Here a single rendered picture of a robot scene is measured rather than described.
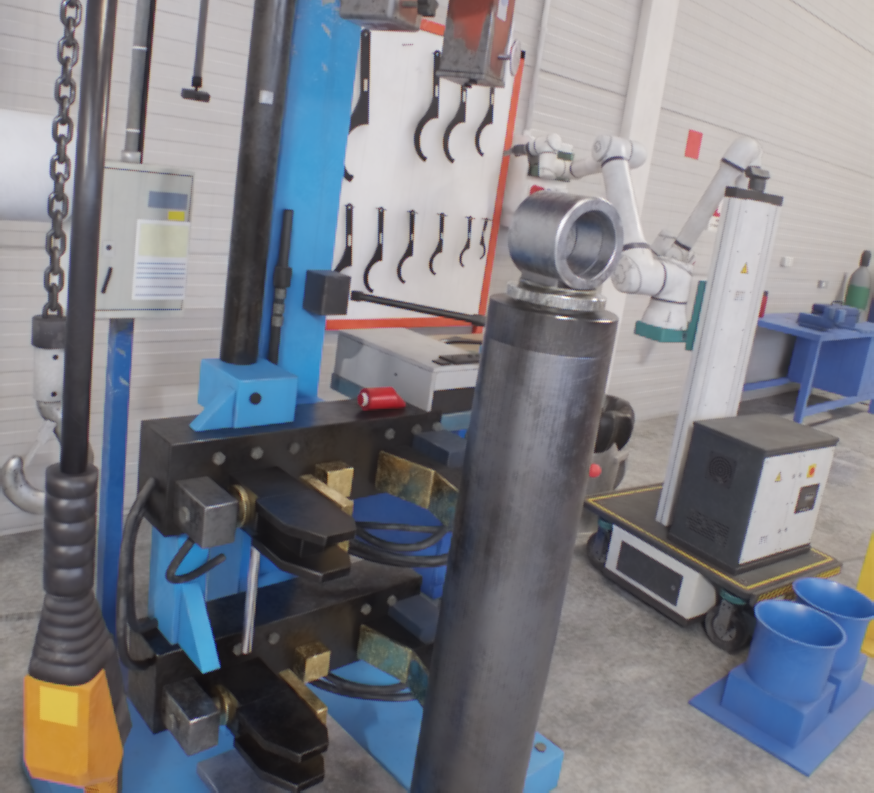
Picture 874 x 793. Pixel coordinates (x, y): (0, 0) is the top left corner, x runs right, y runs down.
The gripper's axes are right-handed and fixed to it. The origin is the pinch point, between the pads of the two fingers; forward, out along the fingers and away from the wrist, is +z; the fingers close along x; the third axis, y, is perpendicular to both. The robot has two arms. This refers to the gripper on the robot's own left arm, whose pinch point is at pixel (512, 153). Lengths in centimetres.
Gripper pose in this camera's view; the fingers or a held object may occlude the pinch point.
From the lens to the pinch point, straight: 435.6
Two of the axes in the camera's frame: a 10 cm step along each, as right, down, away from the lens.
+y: -0.8, -9.9, -0.6
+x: -8.1, 1.0, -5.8
